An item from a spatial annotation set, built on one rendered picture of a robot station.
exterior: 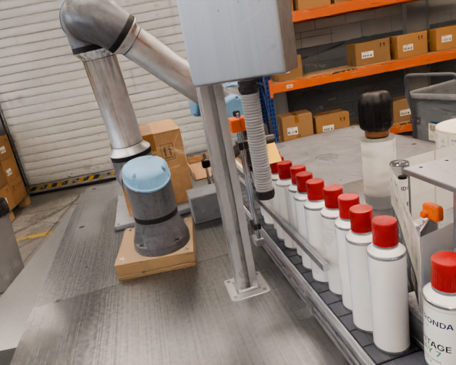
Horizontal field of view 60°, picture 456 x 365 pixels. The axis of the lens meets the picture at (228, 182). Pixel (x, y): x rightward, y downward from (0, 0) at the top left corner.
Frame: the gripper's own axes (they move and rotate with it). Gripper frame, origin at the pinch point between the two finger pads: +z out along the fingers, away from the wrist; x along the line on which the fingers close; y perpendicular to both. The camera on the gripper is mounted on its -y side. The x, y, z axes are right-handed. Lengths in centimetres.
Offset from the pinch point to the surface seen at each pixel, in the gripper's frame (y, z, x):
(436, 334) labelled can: -2, 31, -67
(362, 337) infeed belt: -3, 33, -47
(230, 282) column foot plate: -17.1, 21.2, -16.4
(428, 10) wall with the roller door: 351, -221, 295
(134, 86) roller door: -28, -226, 353
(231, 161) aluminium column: -12.7, -2.1, -35.5
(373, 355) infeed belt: -3, 35, -51
